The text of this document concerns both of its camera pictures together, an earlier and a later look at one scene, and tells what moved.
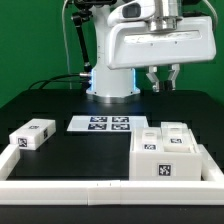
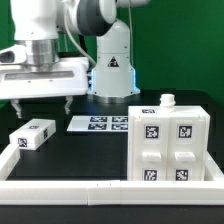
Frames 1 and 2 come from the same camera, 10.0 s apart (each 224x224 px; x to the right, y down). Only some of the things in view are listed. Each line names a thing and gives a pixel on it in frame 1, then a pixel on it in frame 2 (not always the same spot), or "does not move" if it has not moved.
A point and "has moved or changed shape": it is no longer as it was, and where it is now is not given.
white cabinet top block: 33,133 does not move
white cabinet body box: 149,165 has moved or changed shape
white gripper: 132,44 to 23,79
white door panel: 176,138 has moved or changed shape
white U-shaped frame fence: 207,191 does not move
